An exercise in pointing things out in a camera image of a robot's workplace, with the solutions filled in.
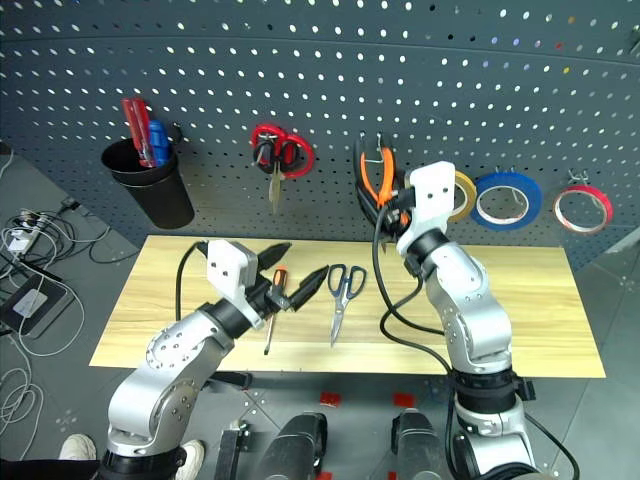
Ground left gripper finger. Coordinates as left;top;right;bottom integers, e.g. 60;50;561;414
288;265;330;314
256;242;293;281

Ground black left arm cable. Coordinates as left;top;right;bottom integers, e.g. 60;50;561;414
175;240;210;322

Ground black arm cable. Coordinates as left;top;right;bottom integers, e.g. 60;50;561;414
371;204;454;377
175;240;210;322

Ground blue black handled scissors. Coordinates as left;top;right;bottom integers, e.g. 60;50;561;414
326;263;368;349

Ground grey tangled cables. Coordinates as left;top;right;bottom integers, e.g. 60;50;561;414
0;207;127;281

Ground blue handled screwdriver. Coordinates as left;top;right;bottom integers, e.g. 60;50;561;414
147;119;174;169

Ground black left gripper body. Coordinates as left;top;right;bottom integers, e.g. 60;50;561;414
247;278;293;322

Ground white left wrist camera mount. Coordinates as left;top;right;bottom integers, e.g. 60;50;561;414
205;239;265;331

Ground orange black handled pliers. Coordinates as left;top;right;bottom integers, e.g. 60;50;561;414
352;135;401;253

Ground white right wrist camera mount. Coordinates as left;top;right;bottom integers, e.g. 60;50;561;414
403;160;458;242

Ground black box with white label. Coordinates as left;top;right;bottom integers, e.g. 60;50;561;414
0;271;72;340

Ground white floor cable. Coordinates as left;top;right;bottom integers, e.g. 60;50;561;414
14;267;87;357

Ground dark grey perforated pegboard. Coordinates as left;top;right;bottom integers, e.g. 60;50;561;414
0;0;640;281

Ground black metal frame post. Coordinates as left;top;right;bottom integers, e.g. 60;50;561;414
214;419;252;480

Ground blue tape roll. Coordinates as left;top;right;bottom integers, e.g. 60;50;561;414
469;172;544;233

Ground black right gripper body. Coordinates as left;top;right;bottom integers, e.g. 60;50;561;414
382;186;415;237

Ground black ringed small scissors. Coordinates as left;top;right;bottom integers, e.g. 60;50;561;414
252;139;302;175

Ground orange black handled screwdriver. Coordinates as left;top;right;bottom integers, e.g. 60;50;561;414
262;266;290;358

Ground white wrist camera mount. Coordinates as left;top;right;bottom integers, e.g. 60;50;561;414
403;160;458;242
205;239;265;331

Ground white shoe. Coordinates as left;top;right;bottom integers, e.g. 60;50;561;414
173;439;207;480
58;433;98;462

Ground black metal table bracket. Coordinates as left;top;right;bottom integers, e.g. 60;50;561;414
203;370;254;394

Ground yellow tape roll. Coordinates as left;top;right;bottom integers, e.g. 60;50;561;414
451;169;479;224

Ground black cup holder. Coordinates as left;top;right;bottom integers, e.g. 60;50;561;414
100;137;196;231

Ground red tape roll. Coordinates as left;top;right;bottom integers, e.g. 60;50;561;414
551;185;613;236

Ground red handled scissors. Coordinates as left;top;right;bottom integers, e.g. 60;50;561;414
249;122;317;217

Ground coiled white cable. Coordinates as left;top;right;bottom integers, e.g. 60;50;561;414
0;366;45;447

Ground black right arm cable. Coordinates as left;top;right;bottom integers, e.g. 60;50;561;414
371;204;454;377

